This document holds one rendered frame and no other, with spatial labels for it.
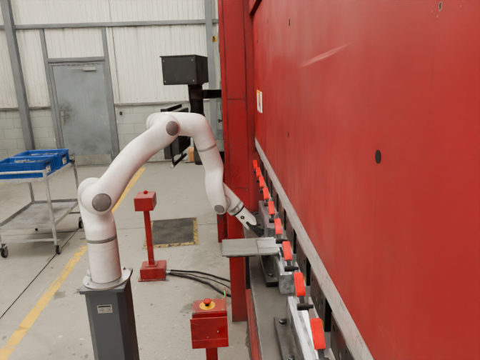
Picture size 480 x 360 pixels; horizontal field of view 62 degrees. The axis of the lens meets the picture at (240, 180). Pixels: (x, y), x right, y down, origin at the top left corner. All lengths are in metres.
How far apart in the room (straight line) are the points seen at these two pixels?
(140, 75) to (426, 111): 8.50
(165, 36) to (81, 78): 1.91
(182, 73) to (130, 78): 6.09
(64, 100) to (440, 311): 8.97
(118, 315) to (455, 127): 1.58
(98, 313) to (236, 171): 1.37
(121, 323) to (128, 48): 7.48
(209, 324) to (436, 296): 1.46
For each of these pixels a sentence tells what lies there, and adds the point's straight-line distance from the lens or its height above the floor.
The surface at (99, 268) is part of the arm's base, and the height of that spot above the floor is 1.08.
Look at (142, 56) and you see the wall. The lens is 8.84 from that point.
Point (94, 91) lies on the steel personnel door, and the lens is 9.02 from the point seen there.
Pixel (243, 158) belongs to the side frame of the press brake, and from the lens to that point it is 2.73.
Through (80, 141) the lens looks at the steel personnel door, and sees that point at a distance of 9.23.
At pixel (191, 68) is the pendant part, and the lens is 2.82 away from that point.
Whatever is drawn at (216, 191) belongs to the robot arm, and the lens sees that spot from 1.77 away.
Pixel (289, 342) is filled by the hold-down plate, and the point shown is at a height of 0.91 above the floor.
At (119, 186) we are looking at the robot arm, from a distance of 1.63.
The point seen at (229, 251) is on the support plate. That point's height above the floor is 1.00.
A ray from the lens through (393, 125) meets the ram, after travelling 0.52.
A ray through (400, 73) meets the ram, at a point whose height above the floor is 1.81.
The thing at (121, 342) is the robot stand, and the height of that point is 0.75.
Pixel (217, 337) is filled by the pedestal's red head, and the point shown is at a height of 0.71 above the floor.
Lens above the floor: 1.81
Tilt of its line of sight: 15 degrees down
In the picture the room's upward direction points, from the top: 2 degrees counter-clockwise
